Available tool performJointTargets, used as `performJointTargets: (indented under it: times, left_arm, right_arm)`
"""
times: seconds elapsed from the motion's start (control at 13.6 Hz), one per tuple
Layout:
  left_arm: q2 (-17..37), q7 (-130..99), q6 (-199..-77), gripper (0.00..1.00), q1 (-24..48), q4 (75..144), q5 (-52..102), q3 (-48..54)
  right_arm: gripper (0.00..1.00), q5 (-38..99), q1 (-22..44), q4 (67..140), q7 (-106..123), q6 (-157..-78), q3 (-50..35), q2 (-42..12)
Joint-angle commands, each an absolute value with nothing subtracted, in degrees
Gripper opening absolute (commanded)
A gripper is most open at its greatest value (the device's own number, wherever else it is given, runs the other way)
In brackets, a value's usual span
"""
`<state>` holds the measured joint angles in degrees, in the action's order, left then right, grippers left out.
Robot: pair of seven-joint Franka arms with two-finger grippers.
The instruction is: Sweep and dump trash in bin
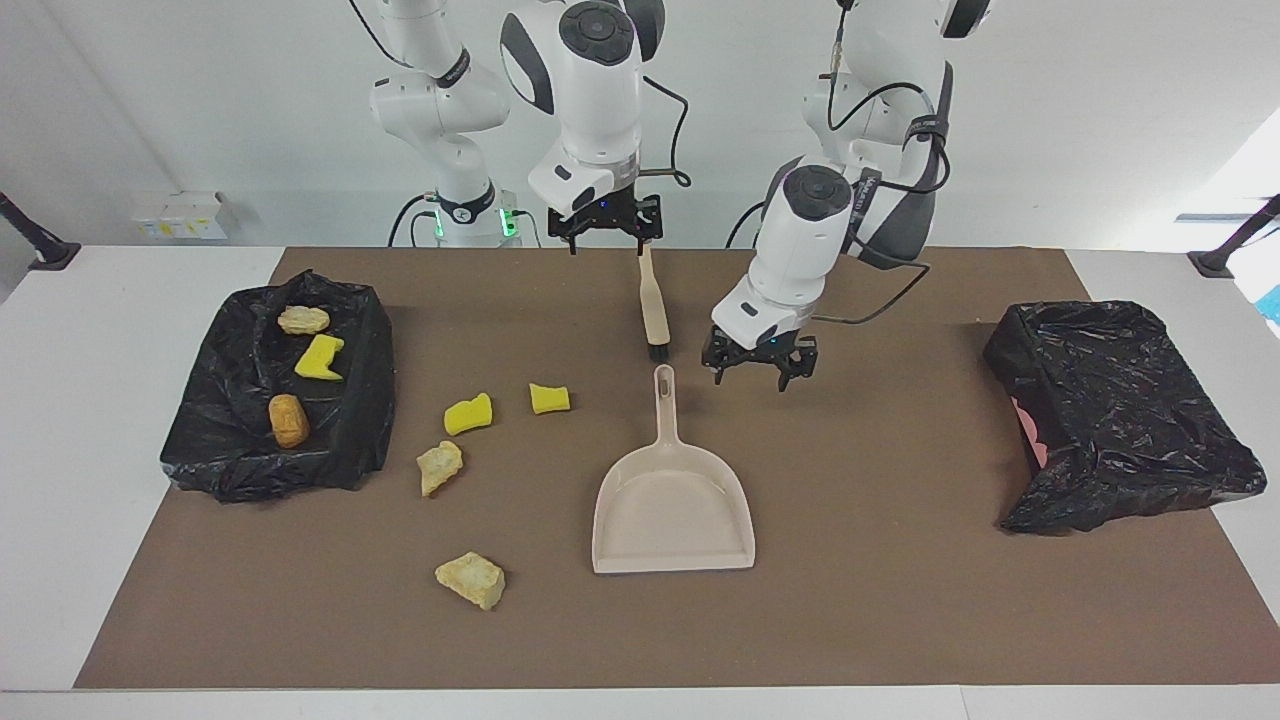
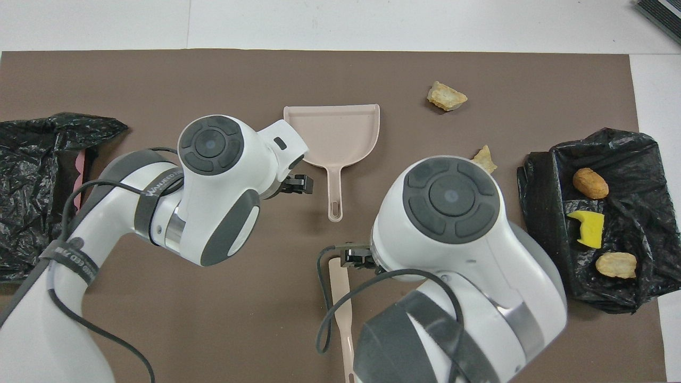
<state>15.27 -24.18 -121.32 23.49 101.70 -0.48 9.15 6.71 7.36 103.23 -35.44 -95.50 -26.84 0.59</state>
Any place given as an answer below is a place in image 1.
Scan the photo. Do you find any black base power cable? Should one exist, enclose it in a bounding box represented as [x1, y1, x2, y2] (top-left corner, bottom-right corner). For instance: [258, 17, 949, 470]
[388, 193, 441, 248]
[728, 198, 771, 249]

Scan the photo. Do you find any brown table mat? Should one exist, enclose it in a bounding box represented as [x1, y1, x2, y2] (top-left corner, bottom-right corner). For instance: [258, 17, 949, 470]
[73, 247, 1280, 691]

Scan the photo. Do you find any black trash bag bin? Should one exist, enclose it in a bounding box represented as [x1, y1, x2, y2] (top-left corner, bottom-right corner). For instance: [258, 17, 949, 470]
[160, 269, 398, 504]

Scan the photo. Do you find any white wall socket box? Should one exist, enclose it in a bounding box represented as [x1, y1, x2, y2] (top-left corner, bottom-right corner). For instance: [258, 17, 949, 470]
[133, 192, 229, 241]

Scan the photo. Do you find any black bag bin, pink inside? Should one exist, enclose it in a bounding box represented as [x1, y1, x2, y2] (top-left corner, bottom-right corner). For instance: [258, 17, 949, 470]
[983, 300, 1268, 536]

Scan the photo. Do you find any brown bread-like lump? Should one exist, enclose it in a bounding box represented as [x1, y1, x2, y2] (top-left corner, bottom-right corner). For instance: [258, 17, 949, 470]
[268, 394, 312, 449]

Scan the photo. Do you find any beige brush with black bristles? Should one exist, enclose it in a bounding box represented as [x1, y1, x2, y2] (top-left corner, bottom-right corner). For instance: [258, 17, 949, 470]
[638, 243, 672, 363]

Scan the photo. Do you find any beige plastic dustpan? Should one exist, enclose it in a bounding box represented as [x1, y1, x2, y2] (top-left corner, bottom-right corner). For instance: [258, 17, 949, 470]
[592, 364, 757, 575]

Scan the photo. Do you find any black angled stand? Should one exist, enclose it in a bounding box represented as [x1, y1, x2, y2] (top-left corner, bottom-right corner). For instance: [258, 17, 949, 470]
[0, 192, 81, 271]
[1188, 195, 1280, 279]

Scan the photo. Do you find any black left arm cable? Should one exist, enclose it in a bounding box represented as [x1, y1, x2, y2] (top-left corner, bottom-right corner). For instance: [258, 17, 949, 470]
[812, 0, 953, 327]

